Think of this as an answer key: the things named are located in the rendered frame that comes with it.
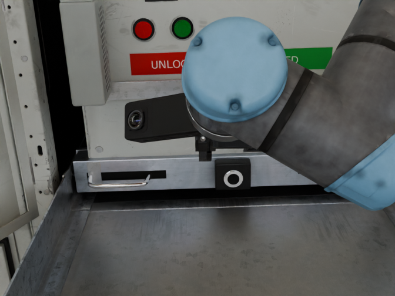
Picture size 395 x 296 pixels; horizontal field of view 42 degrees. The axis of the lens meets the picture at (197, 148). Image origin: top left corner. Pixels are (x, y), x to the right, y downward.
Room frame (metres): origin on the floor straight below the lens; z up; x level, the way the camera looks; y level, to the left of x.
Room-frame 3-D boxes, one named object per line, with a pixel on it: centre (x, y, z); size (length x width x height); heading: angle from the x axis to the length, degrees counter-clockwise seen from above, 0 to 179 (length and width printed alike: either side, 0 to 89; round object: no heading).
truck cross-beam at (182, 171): (0.82, -0.06, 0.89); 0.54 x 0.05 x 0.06; 90
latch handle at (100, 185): (0.78, 0.13, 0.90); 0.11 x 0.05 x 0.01; 90
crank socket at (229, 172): (0.78, -0.06, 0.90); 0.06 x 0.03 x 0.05; 90
